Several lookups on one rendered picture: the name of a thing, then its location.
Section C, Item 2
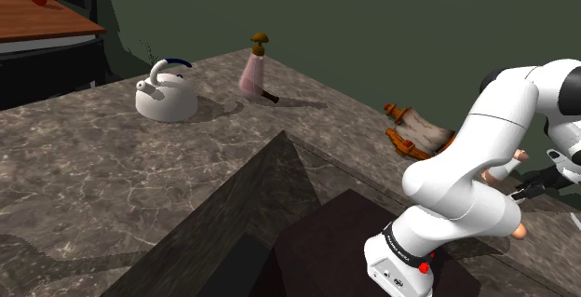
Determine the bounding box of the white and pink cylinder toy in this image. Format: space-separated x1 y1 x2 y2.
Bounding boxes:
480 148 531 184

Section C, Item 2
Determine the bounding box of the parchment scroll with wooden rods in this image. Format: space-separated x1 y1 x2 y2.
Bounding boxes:
383 102 457 161

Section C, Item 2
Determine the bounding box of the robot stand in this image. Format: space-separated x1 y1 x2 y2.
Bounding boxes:
262 188 482 297

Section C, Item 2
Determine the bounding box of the pink bottle with brown pump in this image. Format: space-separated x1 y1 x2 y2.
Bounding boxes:
238 33 280 105

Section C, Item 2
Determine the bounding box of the brown wooden table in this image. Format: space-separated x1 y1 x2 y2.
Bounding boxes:
0 0 108 112

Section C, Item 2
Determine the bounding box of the white kettle with blue handle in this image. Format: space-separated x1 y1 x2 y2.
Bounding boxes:
135 58 199 124

